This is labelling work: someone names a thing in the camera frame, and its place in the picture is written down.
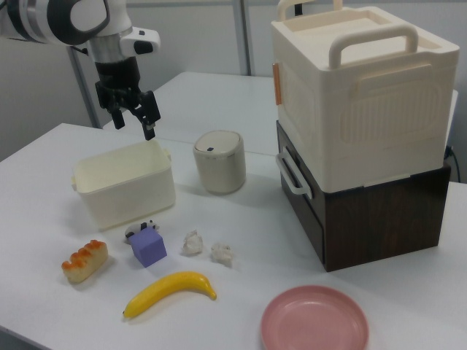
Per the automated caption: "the cream cylindrical trash can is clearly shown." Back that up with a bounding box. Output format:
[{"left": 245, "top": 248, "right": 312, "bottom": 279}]
[{"left": 192, "top": 129, "right": 246, "bottom": 195}]

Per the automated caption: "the black cable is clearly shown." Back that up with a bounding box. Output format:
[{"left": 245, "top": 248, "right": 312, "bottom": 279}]
[{"left": 443, "top": 144, "right": 461, "bottom": 183}]

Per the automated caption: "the toy bread with orange topping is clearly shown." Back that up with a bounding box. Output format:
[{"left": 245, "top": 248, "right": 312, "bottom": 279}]
[{"left": 60, "top": 239, "right": 109, "bottom": 284}]

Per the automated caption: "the dark wooden drawer cabinet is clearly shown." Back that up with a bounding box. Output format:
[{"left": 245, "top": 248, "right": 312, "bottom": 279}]
[{"left": 274, "top": 120, "right": 452, "bottom": 273}]

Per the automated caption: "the purple foam cube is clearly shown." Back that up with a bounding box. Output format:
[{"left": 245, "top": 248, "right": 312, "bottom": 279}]
[{"left": 130, "top": 228, "right": 169, "bottom": 270}]

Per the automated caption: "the cream open plastic box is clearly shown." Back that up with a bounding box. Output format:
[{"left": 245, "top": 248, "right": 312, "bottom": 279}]
[{"left": 69, "top": 139, "right": 177, "bottom": 232}]

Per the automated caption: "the yellow toy banana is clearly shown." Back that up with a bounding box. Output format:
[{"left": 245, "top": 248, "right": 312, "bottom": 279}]
[{"left": 122, "top": 271, "right": 217, "bottom": 320}]

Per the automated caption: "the pink plastic plate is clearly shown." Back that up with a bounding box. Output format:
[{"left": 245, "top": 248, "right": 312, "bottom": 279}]
[{"left": 260, "top": 284, "right": 369, "bottom": 350}]

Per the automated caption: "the small panda figurine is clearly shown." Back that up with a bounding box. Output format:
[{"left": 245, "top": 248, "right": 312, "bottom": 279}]
[{"left": 123, "top": 219, "right": 161, "bottom": 245}]

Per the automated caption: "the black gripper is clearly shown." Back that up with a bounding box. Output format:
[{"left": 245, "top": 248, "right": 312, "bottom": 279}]
[{"left": 94, "top": 57, "right": 162, "bottom": 141}]

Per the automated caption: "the crumpled white paper ball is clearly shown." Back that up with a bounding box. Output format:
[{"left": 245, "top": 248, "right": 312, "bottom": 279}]
[
  {"left": 181, "top": 229, "right": 204, "bottom": 255},
  {"left": 210, "top": 241, "right": 234, "bottom": 265}
]

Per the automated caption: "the large cream storage container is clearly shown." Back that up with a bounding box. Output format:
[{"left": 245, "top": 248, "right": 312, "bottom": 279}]
[{"left": 270, "top": 0, "right": 460, "bottom": 191}]

